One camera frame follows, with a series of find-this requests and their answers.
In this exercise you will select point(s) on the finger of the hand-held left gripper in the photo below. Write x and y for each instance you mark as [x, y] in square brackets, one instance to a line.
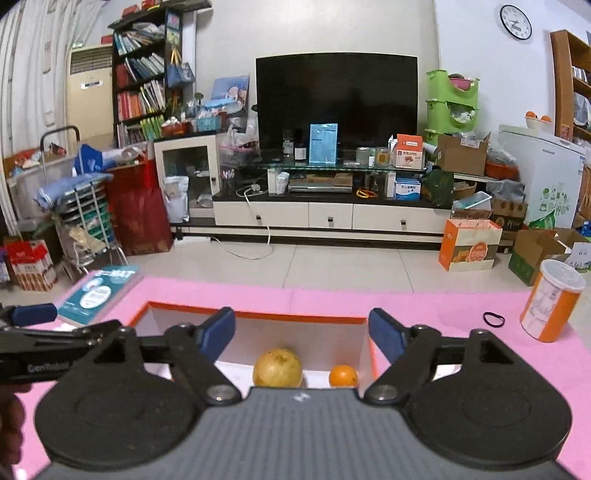
[46, 340]
[32, 314]

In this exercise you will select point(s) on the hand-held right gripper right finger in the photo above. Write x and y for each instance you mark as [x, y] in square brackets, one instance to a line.
[385, 334]

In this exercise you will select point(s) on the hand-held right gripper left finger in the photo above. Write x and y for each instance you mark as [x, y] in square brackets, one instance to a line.
[217, 334]

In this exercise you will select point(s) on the small orange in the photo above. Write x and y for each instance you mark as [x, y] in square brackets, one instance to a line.
[343, 376]

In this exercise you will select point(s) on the yellow-green pear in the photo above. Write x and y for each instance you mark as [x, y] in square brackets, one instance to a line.
[278, 368]

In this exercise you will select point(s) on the orange cardboard box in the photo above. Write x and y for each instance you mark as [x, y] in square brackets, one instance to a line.
[300, 337]

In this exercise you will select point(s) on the person's left hand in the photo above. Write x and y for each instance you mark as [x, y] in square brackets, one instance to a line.
[9, 424]

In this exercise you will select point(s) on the red and white carton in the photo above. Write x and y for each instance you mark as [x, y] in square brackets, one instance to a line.
[32, 265]

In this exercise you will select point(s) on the teal paperback book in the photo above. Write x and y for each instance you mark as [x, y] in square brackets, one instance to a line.
[97, 290]

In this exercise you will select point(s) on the pink daisy tablecloth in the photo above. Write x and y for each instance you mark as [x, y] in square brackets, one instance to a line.
[314, 300]

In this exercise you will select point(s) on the metal shopping trolley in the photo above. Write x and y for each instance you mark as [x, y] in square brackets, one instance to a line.
[87, 217]

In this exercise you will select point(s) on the orange and white gift bag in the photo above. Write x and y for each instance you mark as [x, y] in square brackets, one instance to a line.
[468, 247]

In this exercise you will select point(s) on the white and black TV stand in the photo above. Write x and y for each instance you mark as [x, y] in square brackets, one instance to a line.
[332, 214]

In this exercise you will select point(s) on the dark red paper bag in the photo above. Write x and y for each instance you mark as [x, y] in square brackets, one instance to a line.
[143, 221]

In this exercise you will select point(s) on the white plastic pouch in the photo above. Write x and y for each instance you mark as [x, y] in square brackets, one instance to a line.
[175, 198]

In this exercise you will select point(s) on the blue and white mask box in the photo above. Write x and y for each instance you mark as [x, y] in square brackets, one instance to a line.
[407, 189]

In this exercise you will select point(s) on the dark green bag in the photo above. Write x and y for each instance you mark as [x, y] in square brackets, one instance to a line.
[437, 189]

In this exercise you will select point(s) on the clear plastic bin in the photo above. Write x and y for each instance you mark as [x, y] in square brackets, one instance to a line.
[472, 202]

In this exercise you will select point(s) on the white glass-door cabinet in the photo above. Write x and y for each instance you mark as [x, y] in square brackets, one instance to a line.
[184, 175]

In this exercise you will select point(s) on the silver media player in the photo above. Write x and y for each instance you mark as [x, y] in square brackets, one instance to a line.
[321, 184]

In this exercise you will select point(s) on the blue bag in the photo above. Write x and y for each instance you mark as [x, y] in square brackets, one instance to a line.
[92, 161]

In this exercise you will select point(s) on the brown cardboard box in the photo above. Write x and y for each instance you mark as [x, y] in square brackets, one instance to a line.
[531, 258]

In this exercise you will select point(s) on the orange and white canister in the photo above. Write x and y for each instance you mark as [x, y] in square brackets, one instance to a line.
[551, 302]

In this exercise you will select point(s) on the bright red paper bag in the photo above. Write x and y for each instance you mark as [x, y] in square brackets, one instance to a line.
[134, 175]

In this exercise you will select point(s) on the orange and white medicine box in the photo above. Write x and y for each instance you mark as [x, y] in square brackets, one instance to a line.
[408, 152]

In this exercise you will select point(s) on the open cardboard box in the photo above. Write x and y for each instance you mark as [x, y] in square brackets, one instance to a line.
[461, 157]

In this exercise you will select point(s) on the blue brochure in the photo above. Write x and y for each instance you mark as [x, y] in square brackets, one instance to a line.
[323, 144]

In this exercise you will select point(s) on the teal basket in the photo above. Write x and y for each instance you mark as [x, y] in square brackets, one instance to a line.
[208, 123]

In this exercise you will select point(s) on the beige standing air conditioner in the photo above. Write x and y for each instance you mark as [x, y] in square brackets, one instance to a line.
[90, 101]

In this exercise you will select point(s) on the white curtain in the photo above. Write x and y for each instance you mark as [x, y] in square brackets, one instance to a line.
[27, 92]

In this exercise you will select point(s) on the white small fridge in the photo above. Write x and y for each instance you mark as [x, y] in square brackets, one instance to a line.
[545, 180]

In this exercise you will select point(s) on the green stacking rack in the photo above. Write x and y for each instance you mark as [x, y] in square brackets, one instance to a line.
[452, 108]

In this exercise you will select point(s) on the black television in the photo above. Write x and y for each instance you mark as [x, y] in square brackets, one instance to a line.
[337, 92]

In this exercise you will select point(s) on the white bowl with oranges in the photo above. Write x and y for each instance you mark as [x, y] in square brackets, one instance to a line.
[538, 122]

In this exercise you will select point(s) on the dark bookshelf with books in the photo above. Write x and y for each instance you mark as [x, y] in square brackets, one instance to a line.
[138, 69]

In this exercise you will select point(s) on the wooden shelf unit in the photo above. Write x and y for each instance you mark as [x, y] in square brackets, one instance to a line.
[561, 78]

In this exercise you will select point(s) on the round wall clock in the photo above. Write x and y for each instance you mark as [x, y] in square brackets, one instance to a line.
[516, 22]

